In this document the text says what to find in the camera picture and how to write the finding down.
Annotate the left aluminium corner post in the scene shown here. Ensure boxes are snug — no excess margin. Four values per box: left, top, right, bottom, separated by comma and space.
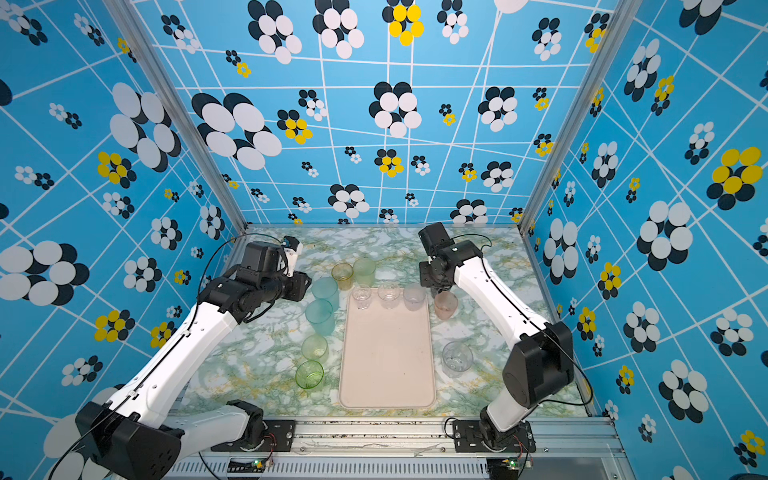
103, 1, 247, 234

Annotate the aluminium corner post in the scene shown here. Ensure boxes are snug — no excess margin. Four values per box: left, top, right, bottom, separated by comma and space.
103, 1, 247, 234
518, 0, 642, 234

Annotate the teal textured cup near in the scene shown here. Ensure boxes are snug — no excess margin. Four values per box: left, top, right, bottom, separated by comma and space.
305, 299, 335, 336

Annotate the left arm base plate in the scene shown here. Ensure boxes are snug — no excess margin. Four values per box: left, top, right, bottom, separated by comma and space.
210, 419, 297, 453

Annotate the right aluminium corner post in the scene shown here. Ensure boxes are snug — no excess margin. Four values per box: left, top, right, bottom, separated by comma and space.
518, 0, 642, 234

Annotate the light green textured cup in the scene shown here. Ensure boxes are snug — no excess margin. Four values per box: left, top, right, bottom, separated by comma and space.
353, 257, 377, 287

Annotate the large clear plastic cup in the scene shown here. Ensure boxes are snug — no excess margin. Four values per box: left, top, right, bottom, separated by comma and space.
441, 341, 474, 378

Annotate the amber yellow plastic cup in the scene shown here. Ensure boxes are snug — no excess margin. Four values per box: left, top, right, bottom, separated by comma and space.
331, 262, 354, 291

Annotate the pale green plastic cup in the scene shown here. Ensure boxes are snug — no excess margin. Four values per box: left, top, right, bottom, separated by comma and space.
301, 334, 329, 364

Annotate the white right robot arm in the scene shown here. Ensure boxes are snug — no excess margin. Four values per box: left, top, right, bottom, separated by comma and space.
418, 223, 575, 450

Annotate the clear textured plastic cup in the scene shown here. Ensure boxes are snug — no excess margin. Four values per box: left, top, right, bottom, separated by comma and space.
403, 283, 426, 311

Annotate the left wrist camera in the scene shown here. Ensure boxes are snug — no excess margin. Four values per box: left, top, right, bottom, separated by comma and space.
282, 235, 302, 277

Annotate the pale pink plastic tray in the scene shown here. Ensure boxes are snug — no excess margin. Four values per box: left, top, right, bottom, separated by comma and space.
339, 288, 436, 410

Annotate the aluminium front rail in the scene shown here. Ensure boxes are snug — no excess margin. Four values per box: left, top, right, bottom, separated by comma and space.
165, 417, 635, 479

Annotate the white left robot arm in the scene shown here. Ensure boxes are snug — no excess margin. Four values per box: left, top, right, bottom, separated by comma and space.
73, 236, 312, 479

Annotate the bright green plastic cup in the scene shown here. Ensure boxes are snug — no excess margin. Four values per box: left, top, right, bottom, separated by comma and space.
294, 360, 325, 390

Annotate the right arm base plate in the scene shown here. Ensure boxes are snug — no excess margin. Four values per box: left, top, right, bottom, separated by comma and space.
447, 420, 536, 455

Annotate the small clear faceted glass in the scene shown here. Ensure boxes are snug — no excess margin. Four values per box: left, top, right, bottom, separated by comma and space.
377, 283, 401, 309

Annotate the teal textured cup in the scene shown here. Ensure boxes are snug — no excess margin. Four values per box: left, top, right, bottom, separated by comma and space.
305, 299, 335, 336
311, 276, 340, 311

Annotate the pink textured plastic cup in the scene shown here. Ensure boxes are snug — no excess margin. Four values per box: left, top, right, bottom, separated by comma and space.
433, 291, 459, 320

